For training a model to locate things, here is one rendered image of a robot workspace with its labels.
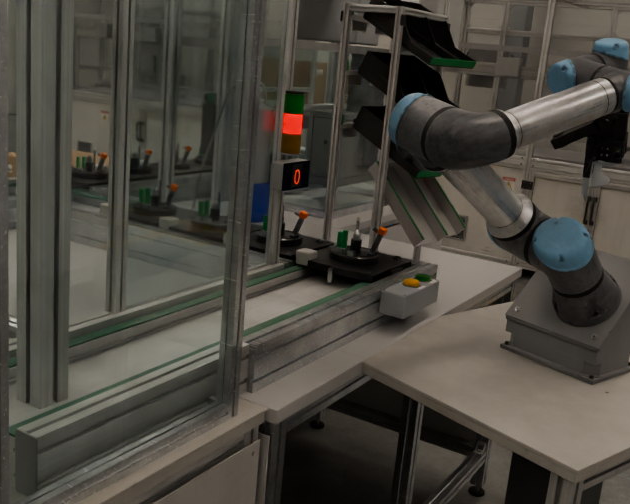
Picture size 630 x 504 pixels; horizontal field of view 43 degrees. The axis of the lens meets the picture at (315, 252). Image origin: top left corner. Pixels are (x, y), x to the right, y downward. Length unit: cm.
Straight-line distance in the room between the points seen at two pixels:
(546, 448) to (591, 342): 40
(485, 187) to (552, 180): 437
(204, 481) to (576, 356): 90
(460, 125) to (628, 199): 453
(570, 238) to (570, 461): 50
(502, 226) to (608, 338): 34
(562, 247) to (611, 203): 426
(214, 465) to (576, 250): 86
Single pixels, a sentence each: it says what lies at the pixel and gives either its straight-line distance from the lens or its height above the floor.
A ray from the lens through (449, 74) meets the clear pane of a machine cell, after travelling 633.
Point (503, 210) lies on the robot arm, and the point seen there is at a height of 122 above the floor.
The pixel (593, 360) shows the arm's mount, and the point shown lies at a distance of 190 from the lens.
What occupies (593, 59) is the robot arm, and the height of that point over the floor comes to 155.
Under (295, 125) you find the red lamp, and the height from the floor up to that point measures 133.
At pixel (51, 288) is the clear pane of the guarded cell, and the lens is 112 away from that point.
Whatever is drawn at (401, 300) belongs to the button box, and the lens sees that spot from 199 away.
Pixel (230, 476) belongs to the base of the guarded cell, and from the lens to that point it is 153.
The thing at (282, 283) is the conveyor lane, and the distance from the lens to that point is 213.
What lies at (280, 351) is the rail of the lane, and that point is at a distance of 166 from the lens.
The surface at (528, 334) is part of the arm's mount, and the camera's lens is 199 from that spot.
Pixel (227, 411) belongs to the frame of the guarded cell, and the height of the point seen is 88.
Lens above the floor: 152
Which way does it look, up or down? 14 degrees down
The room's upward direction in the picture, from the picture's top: 5 degrees clockwise
